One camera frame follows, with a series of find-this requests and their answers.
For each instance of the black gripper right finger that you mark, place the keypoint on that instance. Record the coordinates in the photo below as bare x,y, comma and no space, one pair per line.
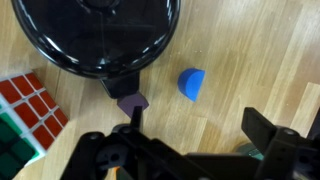
257,128

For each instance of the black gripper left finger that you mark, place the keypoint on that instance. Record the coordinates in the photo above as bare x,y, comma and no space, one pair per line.
137,118

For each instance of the blue block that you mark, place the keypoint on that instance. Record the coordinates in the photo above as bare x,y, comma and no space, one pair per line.
190,82

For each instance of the purple block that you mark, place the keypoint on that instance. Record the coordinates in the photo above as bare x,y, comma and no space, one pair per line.
128,103

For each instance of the black lidded pot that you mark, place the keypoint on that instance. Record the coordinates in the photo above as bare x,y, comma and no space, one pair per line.
107,40

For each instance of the white large rubiks cube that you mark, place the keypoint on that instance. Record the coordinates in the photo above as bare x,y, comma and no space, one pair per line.
29,110

